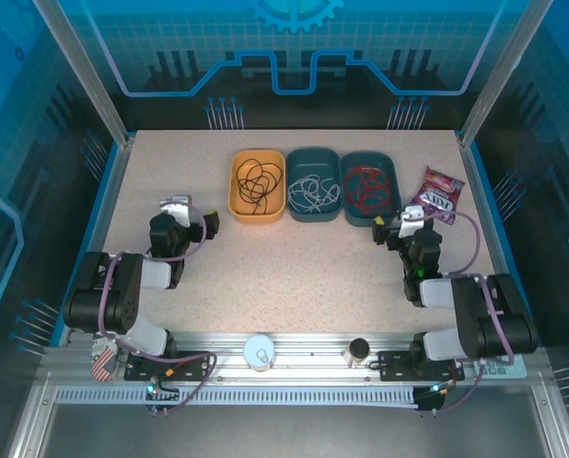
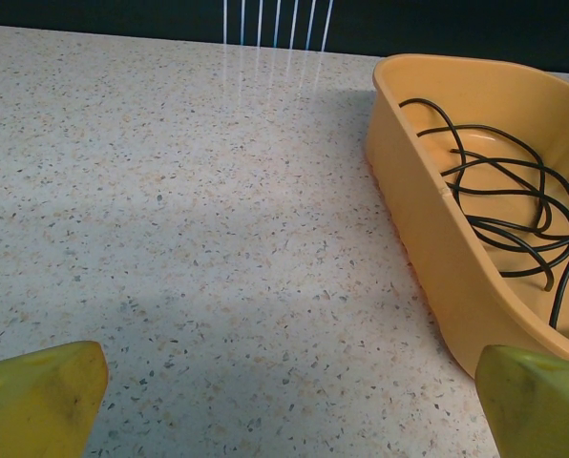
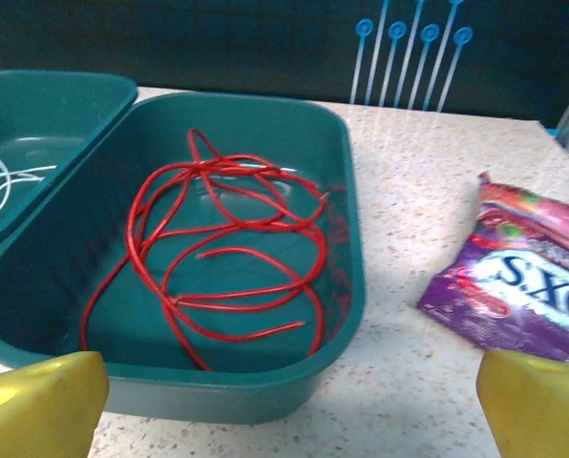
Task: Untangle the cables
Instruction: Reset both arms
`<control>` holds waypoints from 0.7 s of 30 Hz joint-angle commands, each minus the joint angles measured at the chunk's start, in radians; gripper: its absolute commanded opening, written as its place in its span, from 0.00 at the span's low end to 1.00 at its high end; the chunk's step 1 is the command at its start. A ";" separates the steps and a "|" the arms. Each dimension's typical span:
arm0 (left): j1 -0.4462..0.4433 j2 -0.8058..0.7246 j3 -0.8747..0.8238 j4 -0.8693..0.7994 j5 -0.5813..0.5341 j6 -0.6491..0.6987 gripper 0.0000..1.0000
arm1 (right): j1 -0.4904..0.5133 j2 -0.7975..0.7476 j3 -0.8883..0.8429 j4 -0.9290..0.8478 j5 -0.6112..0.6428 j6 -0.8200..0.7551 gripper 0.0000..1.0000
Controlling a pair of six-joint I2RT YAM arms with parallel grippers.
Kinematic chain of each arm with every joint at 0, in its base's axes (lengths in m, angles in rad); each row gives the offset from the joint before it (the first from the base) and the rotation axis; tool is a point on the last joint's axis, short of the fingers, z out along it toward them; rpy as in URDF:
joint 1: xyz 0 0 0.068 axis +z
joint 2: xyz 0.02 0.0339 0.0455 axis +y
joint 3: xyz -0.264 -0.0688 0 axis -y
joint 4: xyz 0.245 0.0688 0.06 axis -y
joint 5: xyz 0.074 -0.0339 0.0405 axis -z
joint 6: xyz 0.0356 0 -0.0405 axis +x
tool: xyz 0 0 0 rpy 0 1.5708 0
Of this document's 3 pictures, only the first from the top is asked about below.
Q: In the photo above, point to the small jar with black lid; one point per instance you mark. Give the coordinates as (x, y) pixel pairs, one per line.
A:
(358, 352)

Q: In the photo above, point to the purple candy bag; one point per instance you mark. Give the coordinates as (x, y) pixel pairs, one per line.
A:
(439, 198)

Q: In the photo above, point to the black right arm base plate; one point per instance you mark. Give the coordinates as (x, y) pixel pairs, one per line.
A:
(399, 366)

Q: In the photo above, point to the orange plastic bin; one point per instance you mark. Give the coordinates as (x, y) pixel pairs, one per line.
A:
(246, 210)

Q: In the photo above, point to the aluminium mounting rail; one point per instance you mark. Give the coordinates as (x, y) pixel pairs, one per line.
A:
(313, 355)

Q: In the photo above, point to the teal keypad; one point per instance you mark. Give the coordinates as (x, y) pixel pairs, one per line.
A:
(497, 369)

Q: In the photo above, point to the american flag patterned cup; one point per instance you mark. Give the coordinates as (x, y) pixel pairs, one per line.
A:
(103, 365)

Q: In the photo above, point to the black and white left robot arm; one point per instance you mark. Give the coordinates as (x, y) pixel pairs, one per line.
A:
(122, 291)

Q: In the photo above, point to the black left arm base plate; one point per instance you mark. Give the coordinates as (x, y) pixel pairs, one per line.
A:
(141, 367)

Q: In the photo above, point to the black controller board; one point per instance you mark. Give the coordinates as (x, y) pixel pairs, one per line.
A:
(430, 398)
(162, 396)

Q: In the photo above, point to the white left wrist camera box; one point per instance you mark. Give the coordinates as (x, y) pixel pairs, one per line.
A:
(177, 207)

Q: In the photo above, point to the teal plastic bin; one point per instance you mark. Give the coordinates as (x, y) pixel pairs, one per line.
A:
(313, 160)
(368, 160)

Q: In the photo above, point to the round white lid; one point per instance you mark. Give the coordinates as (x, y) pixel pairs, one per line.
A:
(259, 352)

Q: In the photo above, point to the aluminium frame post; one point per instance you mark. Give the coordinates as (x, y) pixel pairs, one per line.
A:
(499, 81)
(89, 81)

